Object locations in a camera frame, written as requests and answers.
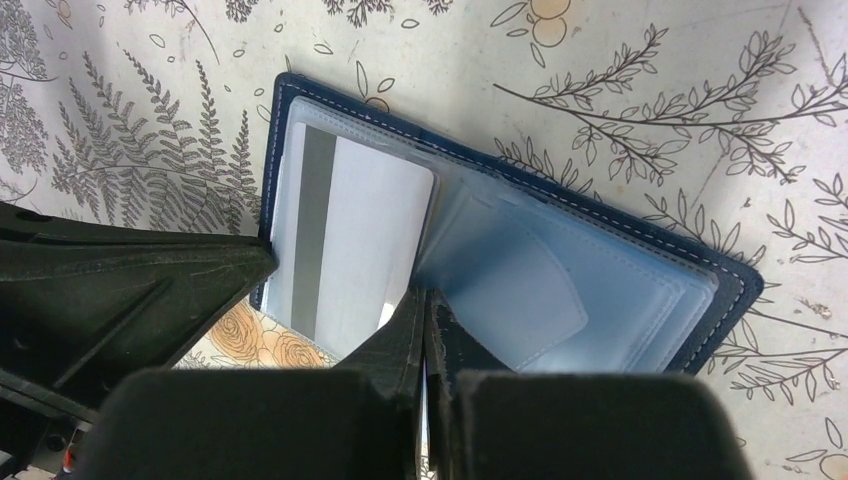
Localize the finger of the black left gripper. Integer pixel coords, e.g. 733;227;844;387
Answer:
1;203;276;421

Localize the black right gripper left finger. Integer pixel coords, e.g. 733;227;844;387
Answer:
74;288;426;479

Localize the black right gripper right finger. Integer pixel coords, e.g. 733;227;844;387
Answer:
425;290;751;479

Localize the blue leather card holder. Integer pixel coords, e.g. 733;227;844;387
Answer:
259;73;764;373

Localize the floral table mat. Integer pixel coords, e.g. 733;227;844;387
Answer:
1;1;847;479

